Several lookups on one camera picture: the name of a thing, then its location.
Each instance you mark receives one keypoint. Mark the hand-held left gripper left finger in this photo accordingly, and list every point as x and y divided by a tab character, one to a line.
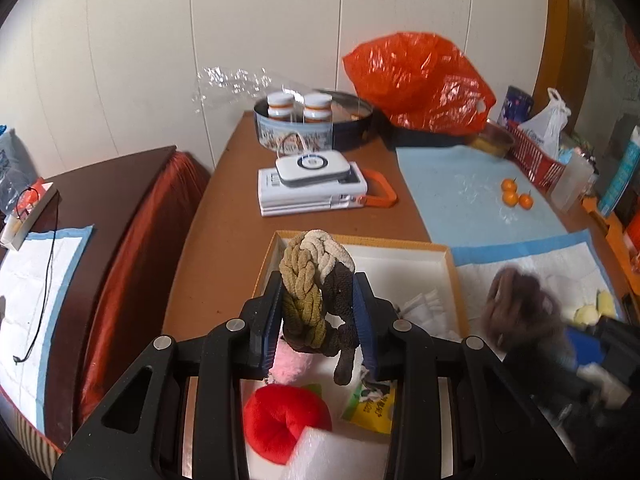
272	315

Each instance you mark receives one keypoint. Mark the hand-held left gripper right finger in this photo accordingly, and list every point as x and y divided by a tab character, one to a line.
363	325

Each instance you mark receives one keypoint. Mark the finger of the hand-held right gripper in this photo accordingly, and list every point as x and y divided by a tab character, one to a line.
584	347

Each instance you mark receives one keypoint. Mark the white cardboard box orange rim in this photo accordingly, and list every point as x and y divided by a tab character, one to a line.
395	265

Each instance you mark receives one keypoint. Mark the leopard print cloth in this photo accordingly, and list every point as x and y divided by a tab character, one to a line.
520	305

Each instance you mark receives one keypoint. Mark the pale yellow sponge piece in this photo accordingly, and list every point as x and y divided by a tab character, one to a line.
586	316

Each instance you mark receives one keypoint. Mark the yellow sponge green backing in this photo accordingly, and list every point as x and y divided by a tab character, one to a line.
606	302

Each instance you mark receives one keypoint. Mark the pink fluffy pom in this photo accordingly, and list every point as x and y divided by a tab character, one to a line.
295	365

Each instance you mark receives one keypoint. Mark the white folded cloth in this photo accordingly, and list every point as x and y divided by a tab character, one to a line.
425	312

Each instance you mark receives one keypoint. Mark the yellow printed packet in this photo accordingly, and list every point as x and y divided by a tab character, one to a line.
370	407

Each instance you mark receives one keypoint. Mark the white quilted pad blue border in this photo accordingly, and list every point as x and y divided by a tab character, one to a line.
550	265
30	285

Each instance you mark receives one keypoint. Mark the large white power bank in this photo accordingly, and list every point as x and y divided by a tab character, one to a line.
310	197

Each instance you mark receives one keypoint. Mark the white foam sheet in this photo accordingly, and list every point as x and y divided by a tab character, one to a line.
335	455

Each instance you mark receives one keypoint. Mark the red satin cloth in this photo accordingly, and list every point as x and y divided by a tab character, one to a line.
145	260

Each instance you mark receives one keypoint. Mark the small white power bank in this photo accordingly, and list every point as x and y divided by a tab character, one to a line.
312	167

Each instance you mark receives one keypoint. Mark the tangerine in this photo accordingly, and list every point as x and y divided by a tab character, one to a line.
510	198
509	185
525	202

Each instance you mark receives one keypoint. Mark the clear plastic container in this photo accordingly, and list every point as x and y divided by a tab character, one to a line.
572	185

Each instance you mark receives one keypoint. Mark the light blue pad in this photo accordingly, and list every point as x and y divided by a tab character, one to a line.
465	195

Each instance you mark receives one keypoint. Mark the teal printed canister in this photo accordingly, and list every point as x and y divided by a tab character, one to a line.
622	175

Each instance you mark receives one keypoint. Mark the round printed tin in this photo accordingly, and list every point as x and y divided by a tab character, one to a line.
280	132

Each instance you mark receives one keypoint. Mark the red plastic basket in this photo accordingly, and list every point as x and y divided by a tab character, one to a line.
532	160

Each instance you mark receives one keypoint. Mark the dark tray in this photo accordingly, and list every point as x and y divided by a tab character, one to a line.
425	139

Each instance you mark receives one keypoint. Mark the black round tin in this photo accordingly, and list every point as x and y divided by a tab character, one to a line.
352	125

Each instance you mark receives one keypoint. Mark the white bottle orange band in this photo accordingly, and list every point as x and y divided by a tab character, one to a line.
280	107
317	108

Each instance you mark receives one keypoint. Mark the dark wooden side table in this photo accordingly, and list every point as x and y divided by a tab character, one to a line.
95	195

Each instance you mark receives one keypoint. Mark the clear plastic wrap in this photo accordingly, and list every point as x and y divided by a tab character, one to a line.
235	82

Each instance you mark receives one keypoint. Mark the red plastic bag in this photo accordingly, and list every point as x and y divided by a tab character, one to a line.
415	80

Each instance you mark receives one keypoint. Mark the blue can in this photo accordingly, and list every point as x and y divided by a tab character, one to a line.
515	105

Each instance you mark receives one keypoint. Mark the striped cloth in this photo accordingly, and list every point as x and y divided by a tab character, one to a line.
35	445

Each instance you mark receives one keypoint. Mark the blue and white plastic bag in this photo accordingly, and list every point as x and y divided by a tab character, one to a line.
10	160

